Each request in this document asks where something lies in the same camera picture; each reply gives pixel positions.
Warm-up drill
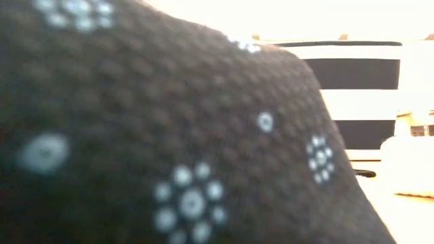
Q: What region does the large white sock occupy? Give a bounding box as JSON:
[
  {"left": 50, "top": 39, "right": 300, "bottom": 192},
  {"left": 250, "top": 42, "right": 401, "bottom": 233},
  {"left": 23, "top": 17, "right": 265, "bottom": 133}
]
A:
[{"left": 379, "top": 135, "right": 434, "bottom": 199}]

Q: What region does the dark dotted cloth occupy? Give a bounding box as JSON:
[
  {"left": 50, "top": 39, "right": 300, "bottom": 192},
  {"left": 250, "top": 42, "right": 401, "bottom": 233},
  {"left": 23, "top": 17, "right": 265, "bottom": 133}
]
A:
[{"left": 0, "top": 0, "right": 397, "bottom": 244}]

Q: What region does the navy striped fabric bin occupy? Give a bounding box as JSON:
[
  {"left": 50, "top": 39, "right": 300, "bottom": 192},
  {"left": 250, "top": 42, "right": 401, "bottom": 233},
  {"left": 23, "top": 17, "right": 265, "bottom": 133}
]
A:
[{"left": 271, "top": 40, "right": 404, "bottom": 162}]

